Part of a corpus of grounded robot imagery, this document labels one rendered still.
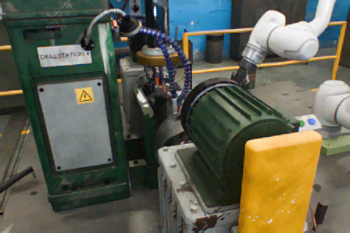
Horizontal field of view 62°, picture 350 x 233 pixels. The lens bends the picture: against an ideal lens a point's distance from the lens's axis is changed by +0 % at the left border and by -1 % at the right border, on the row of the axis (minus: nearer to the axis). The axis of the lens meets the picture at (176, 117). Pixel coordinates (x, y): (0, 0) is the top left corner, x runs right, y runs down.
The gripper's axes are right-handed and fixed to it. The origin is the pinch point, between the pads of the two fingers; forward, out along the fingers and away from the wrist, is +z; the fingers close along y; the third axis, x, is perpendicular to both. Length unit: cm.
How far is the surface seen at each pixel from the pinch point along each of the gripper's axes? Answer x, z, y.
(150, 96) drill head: -22.9, 16.1, -26.5
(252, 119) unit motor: -34, -9, 65
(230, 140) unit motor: -37, -4, 66
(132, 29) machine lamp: -53, -11, 23
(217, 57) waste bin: 219, -15, -472
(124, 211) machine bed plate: -27, 50, 19
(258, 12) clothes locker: 252, -135, -469
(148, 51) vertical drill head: -39.8, -5.5, -1.9
